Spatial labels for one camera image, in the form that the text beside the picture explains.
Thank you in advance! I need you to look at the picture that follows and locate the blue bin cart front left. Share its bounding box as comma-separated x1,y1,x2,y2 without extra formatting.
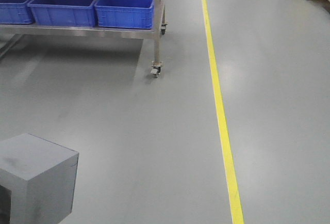
1,0,35,24

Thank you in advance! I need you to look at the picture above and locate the caster wheel front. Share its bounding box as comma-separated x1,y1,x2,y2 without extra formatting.
151,61,163,78

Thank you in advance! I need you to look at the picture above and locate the stainless steel wheeled cart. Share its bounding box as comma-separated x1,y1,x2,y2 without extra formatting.
1,0,167,62

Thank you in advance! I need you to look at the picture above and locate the blue bin cart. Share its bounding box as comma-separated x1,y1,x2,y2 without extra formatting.
27,0,97,27
94,0,154,29
1,0,35,24

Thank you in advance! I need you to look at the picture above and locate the blue bin cart front right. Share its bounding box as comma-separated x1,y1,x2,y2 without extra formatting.
94,0,154,29

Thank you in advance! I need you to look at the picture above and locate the blue bin cart front middle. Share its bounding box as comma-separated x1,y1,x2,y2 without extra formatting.
27,0,97,27

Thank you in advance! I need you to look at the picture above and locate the gray hollow cube base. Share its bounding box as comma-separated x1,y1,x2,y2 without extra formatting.
1,134,79,223

